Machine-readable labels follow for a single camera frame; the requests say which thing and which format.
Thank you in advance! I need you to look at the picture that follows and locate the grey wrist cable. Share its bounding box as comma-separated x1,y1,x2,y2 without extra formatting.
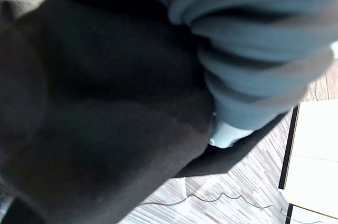
245,10,338,108

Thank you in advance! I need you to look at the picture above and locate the thin black floor cable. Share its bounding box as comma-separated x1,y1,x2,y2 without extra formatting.
139,191,326,224

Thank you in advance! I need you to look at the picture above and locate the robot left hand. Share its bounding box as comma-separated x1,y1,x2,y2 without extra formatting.
49,0,338,148

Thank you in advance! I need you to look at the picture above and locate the black cloth garment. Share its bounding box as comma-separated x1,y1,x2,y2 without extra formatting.
0,0,294,224

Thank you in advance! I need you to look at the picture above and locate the white cabinet with black edge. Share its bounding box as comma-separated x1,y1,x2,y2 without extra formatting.
278,100,338,224

